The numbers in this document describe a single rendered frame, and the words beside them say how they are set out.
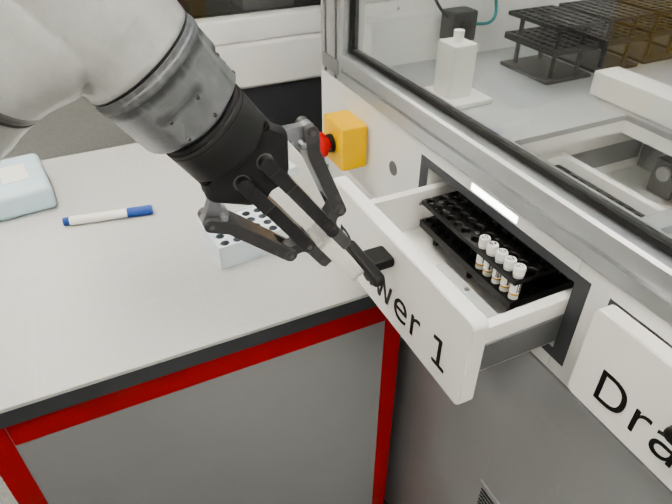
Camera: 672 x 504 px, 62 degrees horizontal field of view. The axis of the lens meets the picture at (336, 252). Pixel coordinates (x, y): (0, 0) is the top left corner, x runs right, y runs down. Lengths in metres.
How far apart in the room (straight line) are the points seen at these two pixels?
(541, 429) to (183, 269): 0.52
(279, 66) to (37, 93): 0.99
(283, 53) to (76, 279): 0.72
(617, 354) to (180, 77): 0.42
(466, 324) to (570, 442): 0.23
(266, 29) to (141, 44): 0.95
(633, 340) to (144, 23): 0.44
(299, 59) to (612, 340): 1.00
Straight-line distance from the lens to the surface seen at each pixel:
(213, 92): 0.40
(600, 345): 0.56
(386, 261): 0.58
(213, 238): 0.83
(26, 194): 1.03
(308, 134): 0.47
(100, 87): 0.39
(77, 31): 0.36
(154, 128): 0.40
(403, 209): 0.73
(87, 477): 0.86
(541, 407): 0.70
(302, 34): 1.35
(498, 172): 0.62
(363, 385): 0.92
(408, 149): 0.78
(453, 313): 0.51
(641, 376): 0.54
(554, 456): 0.72
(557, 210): 0.57
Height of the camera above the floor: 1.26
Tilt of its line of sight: 37 degrees down
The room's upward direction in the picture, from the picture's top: straight up
